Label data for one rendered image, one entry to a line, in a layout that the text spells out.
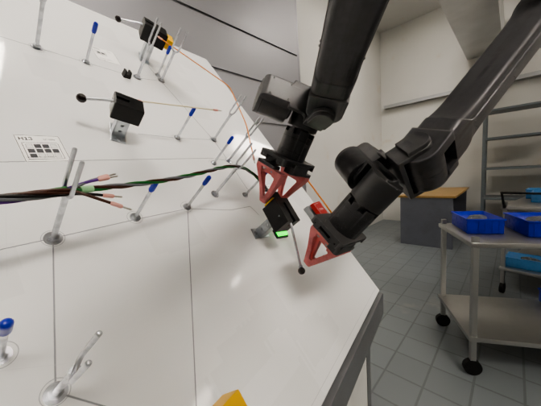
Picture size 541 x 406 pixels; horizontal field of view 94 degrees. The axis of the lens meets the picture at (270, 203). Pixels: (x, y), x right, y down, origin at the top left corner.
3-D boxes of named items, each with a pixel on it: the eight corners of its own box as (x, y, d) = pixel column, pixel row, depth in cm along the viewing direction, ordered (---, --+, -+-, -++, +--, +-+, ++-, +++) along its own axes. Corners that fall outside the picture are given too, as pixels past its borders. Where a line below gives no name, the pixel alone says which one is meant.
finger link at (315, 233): (287, 251, 46) (319, 215, 42) (308, 246, 52) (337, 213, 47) (311, 282, 43) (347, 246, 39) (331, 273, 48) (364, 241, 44)
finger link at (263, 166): (243, 193, 50) (260, 149, 47) (266, 194, 55) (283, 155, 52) (266, 210, 46) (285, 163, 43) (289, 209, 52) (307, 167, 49)
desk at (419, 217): (468, 229, 442) (468, 187, 433) (454, 250, 343) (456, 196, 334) (421, 225, 492) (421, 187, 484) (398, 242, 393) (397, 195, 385)
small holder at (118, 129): (70, 111, 42) (80, 74, 38) (130, 129, 48) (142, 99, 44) (68, 129, 40) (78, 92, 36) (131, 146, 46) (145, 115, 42)
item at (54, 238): (65, 242, 30) (95, 163, 22) (46, 247, 28) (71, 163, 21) (59, 229, 30) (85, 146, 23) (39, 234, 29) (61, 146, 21)
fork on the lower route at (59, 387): (62, 407, 22) (105, 367, 15) (36, 407, 21) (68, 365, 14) (72, 379, 23) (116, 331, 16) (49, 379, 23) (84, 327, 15)
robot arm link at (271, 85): (338, 120, 37) (348, 71, 39) (266, 88, 34) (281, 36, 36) (303, 147, 48) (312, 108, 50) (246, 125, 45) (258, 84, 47)
